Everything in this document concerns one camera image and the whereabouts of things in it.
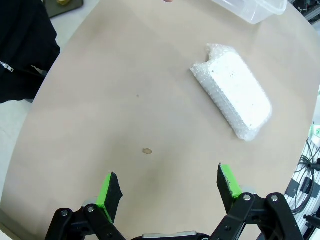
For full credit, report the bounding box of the clear plastic container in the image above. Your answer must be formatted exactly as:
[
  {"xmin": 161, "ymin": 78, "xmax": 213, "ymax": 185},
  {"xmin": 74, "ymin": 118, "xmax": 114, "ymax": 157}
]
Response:
[{"xmin": 212, "ymin": 0, "xmax": 288, "ymax": 25}]

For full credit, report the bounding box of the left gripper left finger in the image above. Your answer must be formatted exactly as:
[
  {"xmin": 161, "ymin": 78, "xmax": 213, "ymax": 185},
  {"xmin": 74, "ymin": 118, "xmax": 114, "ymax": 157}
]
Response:
[{"xmin": 46, "ymin": 171, "xmax": 126, "ymax": 240}]

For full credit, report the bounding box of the bubble-wrapped white clock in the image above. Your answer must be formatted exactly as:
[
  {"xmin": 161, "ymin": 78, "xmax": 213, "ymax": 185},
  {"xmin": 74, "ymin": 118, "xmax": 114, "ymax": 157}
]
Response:
[{"xmin": 189, "ymin": 42, "xmax": 273, "ymax": 143}]

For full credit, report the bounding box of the black cable bundle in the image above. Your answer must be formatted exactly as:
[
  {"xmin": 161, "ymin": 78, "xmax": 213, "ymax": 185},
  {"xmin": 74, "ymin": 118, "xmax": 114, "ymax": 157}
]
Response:
[{"xmin": 297, "ymin": 139, "xmax": 320, "ymax": 176}]

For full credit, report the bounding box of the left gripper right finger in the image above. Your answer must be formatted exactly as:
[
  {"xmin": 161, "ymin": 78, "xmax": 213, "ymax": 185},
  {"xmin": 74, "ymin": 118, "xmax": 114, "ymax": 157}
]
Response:
[{"xmin": 209, "ymin": 163, "xmax": 305, "ymax": 240}]

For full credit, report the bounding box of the person in black zip jacket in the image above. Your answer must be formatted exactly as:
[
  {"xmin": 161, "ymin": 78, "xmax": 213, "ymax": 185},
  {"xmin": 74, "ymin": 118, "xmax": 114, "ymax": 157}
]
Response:
[{"xmin": 0, "ymin": 0, "xmax": 61, "ymax": 105}]

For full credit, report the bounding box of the white slotted panel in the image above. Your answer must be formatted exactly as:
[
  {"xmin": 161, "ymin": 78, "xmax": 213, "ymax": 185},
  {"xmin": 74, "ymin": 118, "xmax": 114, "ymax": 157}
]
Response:
[{"xmin": 284, "ymin": 139, "xmax": 320, "ymax": 240}]

